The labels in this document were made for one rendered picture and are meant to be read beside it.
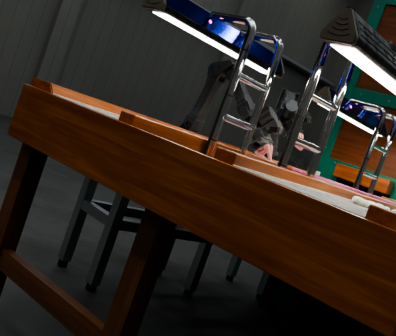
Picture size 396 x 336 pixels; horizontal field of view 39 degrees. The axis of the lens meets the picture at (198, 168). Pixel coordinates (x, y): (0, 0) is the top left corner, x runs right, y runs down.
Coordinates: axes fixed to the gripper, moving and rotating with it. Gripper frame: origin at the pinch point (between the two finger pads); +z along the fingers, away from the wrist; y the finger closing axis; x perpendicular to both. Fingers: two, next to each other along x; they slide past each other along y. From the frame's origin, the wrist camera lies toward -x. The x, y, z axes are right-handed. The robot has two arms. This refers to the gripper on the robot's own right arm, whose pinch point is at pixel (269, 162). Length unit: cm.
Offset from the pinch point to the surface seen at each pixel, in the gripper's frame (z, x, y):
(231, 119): 14, -25, -65
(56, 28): -508, 362, 270
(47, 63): -472, 401, 273
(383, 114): -4, -42, 27
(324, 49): 16, -58, -69
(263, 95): 7, -32, -55
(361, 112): -14, -32, 36
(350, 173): -8, -3, 77
